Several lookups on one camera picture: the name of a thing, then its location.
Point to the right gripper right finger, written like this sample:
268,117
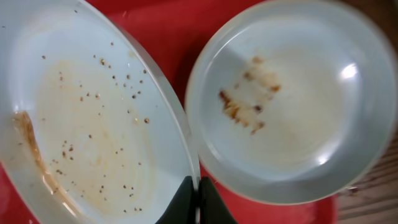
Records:
213,210

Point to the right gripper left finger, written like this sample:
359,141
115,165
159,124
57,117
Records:
182,207

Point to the light blue plate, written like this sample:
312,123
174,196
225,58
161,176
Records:
91,130
291,101

